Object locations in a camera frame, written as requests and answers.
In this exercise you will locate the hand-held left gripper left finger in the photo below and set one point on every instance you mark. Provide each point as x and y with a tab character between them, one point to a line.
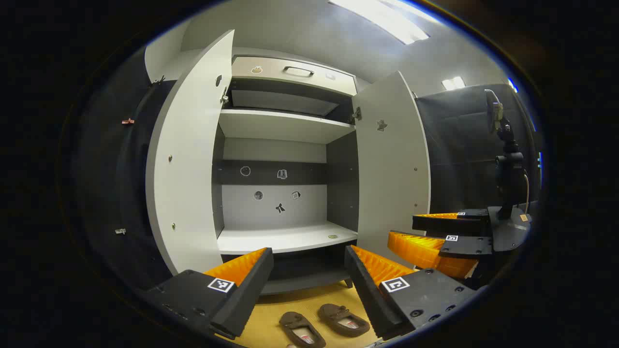
246	299

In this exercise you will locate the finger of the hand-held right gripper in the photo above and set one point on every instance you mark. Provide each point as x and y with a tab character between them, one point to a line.
466	245
449	226

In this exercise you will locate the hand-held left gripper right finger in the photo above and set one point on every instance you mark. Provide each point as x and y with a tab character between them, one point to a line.
367	299

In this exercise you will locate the brown fuzzy shoe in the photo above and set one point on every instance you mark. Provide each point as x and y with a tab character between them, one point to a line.
342	321
300	331

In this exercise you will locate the white cabinet door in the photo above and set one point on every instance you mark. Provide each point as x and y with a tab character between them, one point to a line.
188	159
391	179

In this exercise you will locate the grey white shoe cabinet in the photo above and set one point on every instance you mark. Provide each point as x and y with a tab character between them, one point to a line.
285	125

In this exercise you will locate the metal door hinge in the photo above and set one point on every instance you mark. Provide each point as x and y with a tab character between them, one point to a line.
357	115
225	96

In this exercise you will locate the beige cabinet drawer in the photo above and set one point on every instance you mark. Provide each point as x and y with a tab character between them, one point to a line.
271	72

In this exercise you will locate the black backdrop cloth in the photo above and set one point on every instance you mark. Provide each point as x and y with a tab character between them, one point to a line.
464	145

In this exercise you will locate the ceiling light panel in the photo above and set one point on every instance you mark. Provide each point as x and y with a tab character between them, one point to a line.
453	83
382	19

